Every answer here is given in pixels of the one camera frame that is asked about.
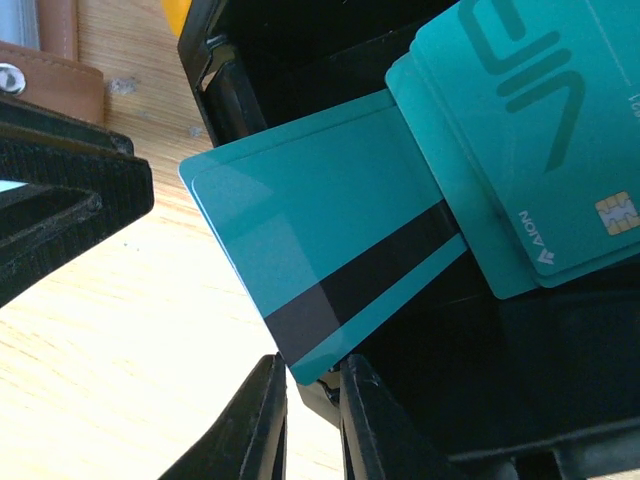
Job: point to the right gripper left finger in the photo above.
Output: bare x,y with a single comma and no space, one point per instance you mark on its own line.
248,439

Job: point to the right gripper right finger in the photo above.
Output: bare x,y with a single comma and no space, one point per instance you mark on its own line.
379,441

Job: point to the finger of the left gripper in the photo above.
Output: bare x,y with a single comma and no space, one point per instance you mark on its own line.
66,186

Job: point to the brown leather card holder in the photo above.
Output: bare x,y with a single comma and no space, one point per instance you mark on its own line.
40,60

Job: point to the black bin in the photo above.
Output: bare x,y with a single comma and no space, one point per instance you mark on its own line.
541,385

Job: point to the yellow bin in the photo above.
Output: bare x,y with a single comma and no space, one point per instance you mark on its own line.
176,12

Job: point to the teal credit card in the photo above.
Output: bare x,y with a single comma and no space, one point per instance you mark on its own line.
332,225

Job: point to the teal card stack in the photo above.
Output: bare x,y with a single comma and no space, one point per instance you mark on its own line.
526,114

